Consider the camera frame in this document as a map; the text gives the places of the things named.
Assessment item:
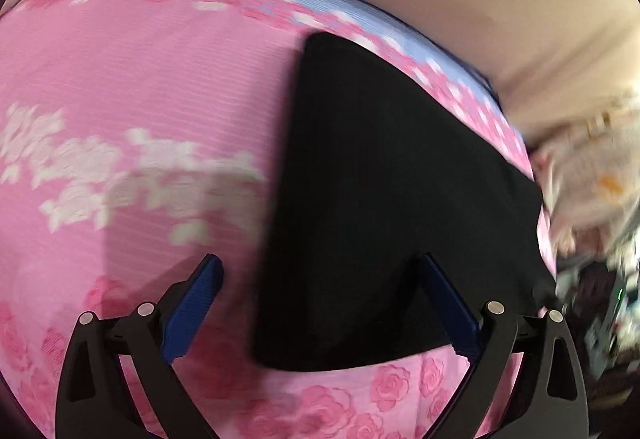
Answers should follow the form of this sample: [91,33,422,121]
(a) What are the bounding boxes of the black pants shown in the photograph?
[250,32,558,372]

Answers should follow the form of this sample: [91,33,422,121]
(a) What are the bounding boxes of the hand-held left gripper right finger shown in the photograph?
[420,253,590,439]

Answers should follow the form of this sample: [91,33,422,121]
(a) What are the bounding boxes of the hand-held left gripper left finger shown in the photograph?
[56,254,224,439]

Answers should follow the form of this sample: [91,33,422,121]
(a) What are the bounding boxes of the pink rose print bed sheet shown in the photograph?
[0,0,558,439]

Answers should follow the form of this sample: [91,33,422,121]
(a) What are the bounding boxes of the cream floral blanket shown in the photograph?
[527,92,640,265]

